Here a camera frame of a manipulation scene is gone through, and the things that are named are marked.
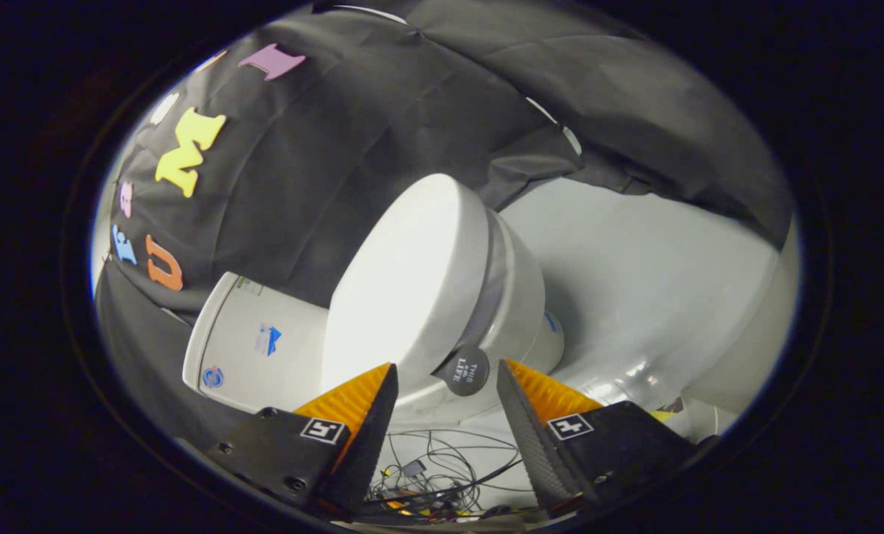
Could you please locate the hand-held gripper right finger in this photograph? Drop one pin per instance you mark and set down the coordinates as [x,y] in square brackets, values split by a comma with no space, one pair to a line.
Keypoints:
[535,452]

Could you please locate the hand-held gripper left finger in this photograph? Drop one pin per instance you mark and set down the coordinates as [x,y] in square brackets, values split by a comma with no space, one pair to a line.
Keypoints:
[364,452]

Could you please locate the round black lid pull tab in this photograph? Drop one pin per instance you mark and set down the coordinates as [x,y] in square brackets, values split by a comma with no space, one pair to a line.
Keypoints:
[463,369]

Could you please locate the white toilet bowl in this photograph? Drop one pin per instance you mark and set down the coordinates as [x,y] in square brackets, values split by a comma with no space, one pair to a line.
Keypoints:
[520,297]

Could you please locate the black backdrop cloth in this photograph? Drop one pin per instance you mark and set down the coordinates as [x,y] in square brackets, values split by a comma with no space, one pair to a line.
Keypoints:
[383,133]

